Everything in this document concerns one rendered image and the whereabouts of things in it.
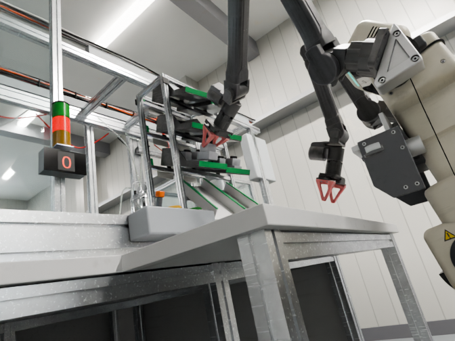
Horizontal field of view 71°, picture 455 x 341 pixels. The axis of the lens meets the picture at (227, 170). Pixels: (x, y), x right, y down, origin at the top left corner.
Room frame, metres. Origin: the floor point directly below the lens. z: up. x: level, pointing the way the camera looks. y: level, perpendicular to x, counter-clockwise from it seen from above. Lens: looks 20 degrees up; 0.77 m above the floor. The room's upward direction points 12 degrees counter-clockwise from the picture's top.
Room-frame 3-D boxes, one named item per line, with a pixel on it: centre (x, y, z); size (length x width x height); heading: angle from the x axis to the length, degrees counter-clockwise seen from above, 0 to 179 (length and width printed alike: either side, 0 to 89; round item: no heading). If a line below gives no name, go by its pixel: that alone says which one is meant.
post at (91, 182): (1.93, 0.89, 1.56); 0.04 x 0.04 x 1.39; 54
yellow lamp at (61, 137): (0.85, 0.48, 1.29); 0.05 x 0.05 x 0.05
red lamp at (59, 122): (0.85, 0.48, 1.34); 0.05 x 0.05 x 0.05
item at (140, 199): (1.89, 0.56, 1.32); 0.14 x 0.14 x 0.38
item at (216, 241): (0.97, 0.01, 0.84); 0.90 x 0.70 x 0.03; 146
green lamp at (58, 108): (0.85, 0.48, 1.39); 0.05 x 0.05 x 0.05
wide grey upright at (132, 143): (2.22, 0.68, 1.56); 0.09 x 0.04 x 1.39; 144
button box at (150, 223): (0.74, 0.15, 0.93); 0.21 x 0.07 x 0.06; 144
